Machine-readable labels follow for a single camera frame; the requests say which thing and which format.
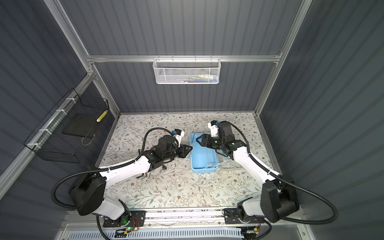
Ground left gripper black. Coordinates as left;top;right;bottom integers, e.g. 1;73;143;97
162;143;193;162

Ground blue plastic tool box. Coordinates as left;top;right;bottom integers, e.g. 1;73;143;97
189;131;241;175

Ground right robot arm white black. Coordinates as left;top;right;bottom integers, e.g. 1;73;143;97
197;134;300;223

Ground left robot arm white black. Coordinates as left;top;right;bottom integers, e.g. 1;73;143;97
69;135;193;227

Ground markers in white basket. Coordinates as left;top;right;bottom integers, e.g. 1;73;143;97
180;75;219;84

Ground yellow green marker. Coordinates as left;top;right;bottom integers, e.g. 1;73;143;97
96;110;108;123

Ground black pad in basket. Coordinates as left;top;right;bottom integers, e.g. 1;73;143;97
62;114;101;139

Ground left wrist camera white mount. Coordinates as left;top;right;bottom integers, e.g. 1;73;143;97
173;129;185;147

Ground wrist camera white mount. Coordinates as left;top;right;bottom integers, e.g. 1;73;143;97
173;129;185;147
208;120;234;139

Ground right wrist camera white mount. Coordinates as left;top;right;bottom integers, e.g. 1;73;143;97
208;120;234;139

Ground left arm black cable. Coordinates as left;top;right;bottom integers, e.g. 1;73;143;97
50;127;175;240

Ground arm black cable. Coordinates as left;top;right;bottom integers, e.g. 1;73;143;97
220;120;339;226
50;127;175;240

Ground white wire mesh basket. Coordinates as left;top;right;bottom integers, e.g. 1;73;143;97
153;60;222;85

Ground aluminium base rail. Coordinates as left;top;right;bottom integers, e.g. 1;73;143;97
56;207;315;240

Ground black wire basket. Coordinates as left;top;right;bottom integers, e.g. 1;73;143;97
24;91;110;164

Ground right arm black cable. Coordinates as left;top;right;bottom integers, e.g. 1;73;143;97
220;120;339;226

